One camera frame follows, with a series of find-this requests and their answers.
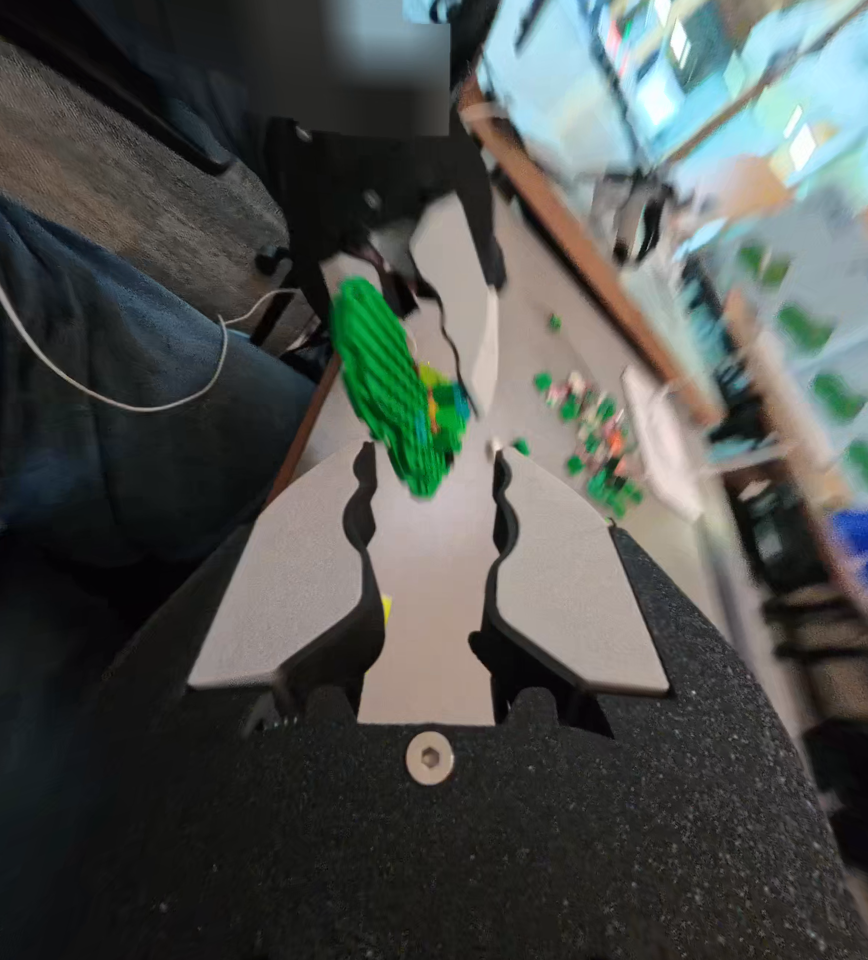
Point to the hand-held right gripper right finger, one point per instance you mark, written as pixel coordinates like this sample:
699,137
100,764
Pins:
576,600

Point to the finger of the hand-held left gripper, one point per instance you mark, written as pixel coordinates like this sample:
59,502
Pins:
347,264
464,255

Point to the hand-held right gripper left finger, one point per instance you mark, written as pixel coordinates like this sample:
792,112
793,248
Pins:
284,585

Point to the green lego build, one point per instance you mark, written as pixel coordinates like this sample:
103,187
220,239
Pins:
381,375

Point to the yellow lego slope piece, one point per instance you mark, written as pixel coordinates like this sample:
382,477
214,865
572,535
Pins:
386,609

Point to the pile of green lego bricks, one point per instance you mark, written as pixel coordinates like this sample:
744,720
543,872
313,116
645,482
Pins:
599,450

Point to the white stand base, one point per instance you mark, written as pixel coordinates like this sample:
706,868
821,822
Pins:
658,442

